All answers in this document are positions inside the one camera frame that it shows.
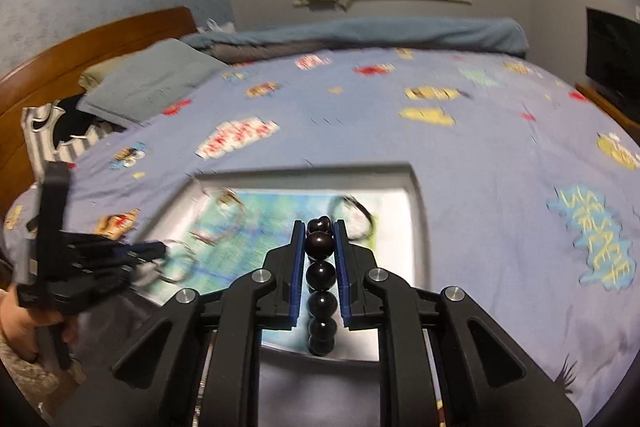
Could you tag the grey cardboard tray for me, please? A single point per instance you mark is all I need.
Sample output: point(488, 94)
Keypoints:
point(400, 207)

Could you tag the wooden television stand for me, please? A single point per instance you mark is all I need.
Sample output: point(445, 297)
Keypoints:
point(607, 109)

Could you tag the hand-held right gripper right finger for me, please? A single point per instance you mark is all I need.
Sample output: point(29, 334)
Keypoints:
point(341, 274)

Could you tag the blue duvet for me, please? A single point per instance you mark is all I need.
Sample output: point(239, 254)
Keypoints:
point(375, 34)

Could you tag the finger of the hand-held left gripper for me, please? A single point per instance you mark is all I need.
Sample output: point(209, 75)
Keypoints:
point(107, 274)
point(135, 249)

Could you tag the striped pillow with black print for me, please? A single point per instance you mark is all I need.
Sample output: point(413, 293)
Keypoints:
point(65, 134)

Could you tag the black television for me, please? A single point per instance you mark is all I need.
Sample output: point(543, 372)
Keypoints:
point(612, 57)

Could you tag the grey-blue pillow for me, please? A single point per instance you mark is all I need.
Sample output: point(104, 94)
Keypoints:
point(150, 79)

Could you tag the olive pillow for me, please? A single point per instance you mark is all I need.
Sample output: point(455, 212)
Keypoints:
point(97, 74)

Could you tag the wooden headboard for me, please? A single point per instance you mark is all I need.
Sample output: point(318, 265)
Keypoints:
point(60, 57)

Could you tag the white plastic bag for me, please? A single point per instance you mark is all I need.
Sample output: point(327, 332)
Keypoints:
point(215, 28)

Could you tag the person's left hand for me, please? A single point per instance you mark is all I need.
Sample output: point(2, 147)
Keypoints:
point(20, 324)

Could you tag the printed paper sheet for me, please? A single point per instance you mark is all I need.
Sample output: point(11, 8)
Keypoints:
point(260, 217)

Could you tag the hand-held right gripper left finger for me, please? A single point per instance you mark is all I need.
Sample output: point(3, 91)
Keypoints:
point(299, 274)

